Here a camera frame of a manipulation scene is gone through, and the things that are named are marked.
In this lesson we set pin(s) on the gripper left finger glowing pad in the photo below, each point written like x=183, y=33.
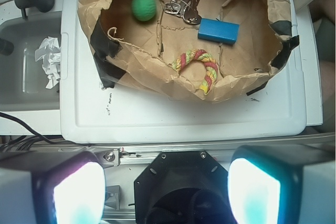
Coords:
x=51, y=187

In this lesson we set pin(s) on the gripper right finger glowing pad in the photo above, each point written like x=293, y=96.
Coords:
x=288, y=183

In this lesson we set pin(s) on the silver key bunch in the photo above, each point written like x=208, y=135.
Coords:
x=184, y=9

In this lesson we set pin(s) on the white plastic lid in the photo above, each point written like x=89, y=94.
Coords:
x=90, y=113

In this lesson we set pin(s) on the grey toy sink basin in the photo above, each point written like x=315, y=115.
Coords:
x=23, y=81

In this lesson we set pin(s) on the crumpled white paper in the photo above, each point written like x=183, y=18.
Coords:
x=49, y=52

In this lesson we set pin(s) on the blue rectangular block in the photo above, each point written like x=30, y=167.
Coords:
x=218, y=31

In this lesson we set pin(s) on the brown paper bag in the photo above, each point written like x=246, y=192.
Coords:
x=135, y=43

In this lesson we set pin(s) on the green foam ball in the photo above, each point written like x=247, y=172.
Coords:
x=143, y=10

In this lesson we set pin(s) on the metal corner bracket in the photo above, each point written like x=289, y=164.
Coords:
x=109, y=158

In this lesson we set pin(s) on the aluminium frame rail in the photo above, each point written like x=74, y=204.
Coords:
x=222, y=151

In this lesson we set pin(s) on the black robot mount base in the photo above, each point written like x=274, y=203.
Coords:
x=184, y=187

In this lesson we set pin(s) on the multicolour rope toy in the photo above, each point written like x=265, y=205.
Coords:
x=207, y=60

